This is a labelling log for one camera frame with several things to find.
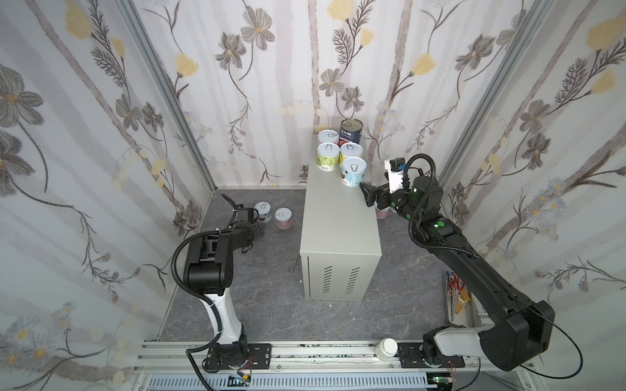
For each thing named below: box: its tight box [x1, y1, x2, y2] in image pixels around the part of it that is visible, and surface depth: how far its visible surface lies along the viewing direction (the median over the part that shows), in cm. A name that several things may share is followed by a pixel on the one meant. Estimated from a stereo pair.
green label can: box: [317, 141, 340, 172], surface depth 78 cm
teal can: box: [340, 156, 368, 188], surface depth 74 cm
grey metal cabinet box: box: [299, 133, 382, 302], surface depth 73 cm
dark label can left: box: [253, 200, 274, 224], surface depth 107 cm
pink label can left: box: [273, 206, 293, 230], surface depth 106 cm
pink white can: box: [317, 129, 340, 146], surface depth 84 cm
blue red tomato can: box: [339, 118, 364, 148], surface depth 80 cm
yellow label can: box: [339, 141, 364, 164], surface depth 79 cm
